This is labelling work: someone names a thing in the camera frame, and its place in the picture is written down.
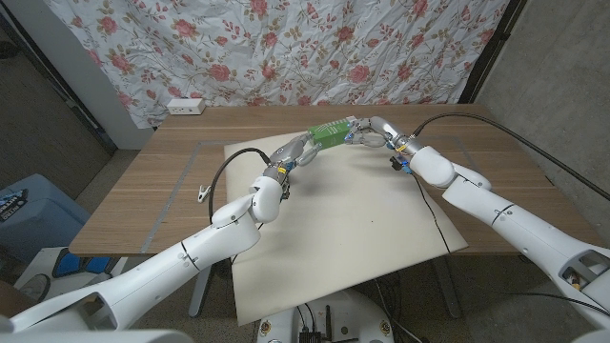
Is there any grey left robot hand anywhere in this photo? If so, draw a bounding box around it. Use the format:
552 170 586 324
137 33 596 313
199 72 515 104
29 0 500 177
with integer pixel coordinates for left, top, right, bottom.
264 131 324 182

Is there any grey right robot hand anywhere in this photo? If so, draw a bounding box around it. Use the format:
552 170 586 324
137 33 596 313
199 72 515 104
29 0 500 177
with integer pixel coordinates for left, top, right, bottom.
343 115 423 157

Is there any cream foam board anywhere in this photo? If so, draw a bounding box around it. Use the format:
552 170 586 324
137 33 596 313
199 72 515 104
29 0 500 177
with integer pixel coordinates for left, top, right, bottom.
223 118 469 326

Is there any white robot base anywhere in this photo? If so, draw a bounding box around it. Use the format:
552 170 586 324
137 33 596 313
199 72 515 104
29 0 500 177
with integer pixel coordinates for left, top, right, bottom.
256 289 395 343

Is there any green straw package box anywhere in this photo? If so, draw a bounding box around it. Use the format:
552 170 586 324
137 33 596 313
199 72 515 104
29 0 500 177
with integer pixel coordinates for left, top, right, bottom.
307 118 359 151

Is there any floral backdrop cloth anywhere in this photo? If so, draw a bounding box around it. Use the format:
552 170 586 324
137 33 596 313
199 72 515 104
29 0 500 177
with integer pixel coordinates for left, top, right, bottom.
42 0 511 130

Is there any white power strip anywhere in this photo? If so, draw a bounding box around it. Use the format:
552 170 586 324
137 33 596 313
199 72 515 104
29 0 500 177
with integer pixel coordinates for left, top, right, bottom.
166 97 207 116

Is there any black backdrop stand pole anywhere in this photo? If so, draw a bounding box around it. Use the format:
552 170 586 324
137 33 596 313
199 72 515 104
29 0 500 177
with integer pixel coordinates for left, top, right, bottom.
457 0 529 105

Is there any grey metal table leg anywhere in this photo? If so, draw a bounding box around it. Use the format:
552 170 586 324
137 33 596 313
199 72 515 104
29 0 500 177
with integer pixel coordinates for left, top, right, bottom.
431 259 463 319
189 266 214 319

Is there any white blue floor platform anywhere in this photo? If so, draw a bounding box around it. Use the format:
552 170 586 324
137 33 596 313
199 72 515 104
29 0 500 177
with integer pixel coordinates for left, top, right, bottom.
18 246 130 306

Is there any blue plastic bin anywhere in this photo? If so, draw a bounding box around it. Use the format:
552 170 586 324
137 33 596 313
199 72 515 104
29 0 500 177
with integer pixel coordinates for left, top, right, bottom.
0 173 92 266

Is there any white robot torso edge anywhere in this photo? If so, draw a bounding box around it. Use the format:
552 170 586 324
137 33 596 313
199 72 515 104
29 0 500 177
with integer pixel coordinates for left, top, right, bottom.
0 328 194 343

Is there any grey sneaker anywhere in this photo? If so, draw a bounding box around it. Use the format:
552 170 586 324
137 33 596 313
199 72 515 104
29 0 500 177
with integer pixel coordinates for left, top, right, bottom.
18 273 51 302

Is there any brown person leg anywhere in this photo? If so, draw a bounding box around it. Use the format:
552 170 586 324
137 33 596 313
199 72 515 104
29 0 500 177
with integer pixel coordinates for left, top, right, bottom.
0 279 25 318

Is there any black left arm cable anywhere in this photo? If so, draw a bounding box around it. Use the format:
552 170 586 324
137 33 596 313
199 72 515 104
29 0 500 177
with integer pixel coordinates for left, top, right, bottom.
208 147 272 225

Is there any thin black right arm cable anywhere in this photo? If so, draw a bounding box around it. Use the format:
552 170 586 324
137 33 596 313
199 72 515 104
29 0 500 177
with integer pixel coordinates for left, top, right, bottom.
412 173 610 318

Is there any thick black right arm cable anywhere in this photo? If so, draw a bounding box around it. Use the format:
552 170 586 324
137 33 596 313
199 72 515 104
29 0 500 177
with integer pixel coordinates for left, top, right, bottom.
412 112 610 201

